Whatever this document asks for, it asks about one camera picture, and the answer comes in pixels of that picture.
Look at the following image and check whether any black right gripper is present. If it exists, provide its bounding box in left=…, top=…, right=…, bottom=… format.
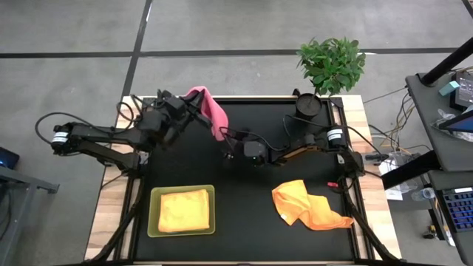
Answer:
left=223, top=132, right=276, bottom=167

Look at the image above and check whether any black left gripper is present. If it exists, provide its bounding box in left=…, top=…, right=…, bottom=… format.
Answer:
left=142, top=90, right=214, bottom=147

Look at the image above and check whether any pink microfiber towel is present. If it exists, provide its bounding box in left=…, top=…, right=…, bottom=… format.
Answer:
left=183, top=86, right=230, bottom=143

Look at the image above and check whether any orange microfiber towel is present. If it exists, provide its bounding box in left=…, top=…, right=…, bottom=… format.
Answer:
left=271, top=180, right=355, bottom=232
left=157, top=188, right=211, bottom=233

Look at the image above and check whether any translucent green plastic bin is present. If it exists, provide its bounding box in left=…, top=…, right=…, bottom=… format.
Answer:
left=146, top=184, right=217, bottom=238

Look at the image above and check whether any green plant in black pot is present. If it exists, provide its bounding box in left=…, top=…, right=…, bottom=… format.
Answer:
left=293, top=36, right=367, bottom=121

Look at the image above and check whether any white paper sheet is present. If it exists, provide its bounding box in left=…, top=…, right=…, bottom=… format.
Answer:
left=378, top=151, right=408, bottom=202

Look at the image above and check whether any grey side desk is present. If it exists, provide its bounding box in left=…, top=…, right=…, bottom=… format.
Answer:
left=404, top=72, right=473, bottom=266

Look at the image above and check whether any clear plastic water bottle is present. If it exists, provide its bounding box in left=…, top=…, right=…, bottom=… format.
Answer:
left=410, top=186, right=438, bottom=202

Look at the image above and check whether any black device blue light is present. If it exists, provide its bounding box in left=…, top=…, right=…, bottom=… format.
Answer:
left=0, top=146, right=21, bottom=171

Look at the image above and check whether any grey metal side table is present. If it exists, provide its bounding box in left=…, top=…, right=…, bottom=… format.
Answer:
left=0, top=166, right=61, bottom=266

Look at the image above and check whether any small teal box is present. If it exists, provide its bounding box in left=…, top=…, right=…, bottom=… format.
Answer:
left=438, top=80, right=460, bottom=98

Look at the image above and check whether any dark tablet screen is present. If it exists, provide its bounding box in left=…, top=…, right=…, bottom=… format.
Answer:
left=438, top=109, right=473, bottom=134

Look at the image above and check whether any black pole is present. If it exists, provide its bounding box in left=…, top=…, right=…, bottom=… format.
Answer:
left=421, top=36, right=473, bottom=87

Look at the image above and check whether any backlit black keyboard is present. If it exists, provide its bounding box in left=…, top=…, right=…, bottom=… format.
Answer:
left=440, top=186, right=473, bottom=233

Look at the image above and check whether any black electronic device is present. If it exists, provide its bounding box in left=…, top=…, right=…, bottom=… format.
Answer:
left=449, top=72, right=473, bottom=112

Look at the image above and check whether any black metal table frame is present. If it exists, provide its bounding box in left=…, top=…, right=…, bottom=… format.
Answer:
left=84, top=88, right=404, bottom=266

